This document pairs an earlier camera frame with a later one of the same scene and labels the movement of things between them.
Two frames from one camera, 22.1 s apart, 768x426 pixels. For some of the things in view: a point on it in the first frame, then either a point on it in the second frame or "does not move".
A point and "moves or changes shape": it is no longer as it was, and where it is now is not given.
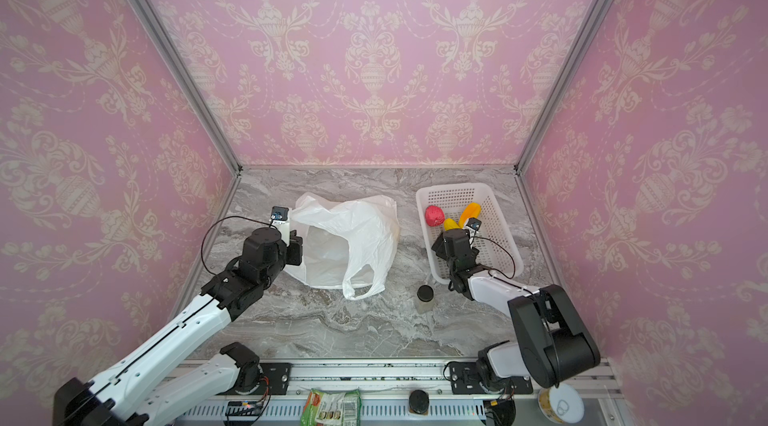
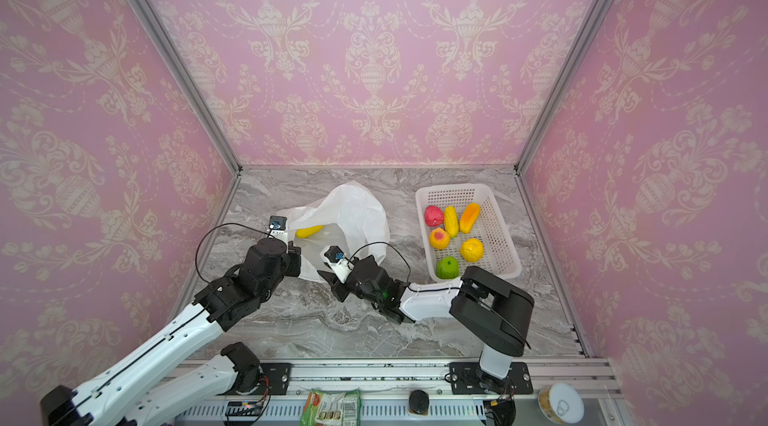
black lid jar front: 418,402 does not move
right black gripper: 453,243 → 339,282
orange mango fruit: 471,211 does not move
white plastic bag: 348,244 moves or changes shape
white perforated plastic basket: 497,251 does not move
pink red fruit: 434,215 does not move
